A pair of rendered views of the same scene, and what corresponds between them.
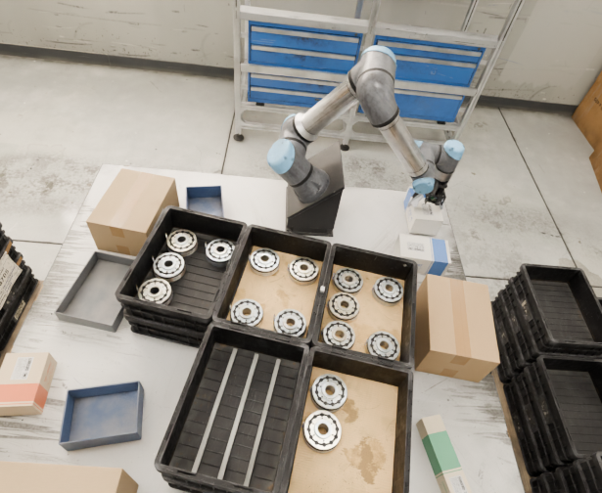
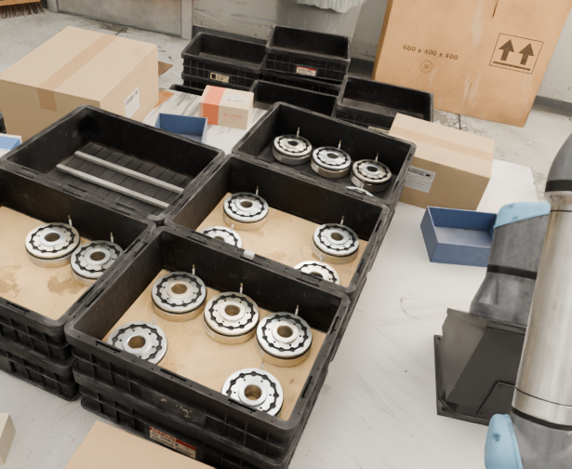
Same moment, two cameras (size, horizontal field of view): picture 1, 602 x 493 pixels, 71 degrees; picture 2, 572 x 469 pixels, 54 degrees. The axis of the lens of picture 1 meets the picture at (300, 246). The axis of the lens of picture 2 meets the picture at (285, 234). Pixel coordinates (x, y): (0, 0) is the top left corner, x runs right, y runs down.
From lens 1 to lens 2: 1.32 m
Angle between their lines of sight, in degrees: 66
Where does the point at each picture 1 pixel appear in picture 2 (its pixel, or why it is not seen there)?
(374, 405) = (54, 315)
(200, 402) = (147, 167)
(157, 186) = (468, 162)
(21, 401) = (205, 98)
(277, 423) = not seen: hidden behind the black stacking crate
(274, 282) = (299, 252)
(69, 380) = (226, 135)
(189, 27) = not seen: outside the picture
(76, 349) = not seen: hidden behind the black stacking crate
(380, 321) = (192, 371)
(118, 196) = (442, 134)
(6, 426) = (194, 108)
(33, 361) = (241, 103)
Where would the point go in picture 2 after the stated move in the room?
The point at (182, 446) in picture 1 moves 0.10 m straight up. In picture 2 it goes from (108, 153) to (104, 118)
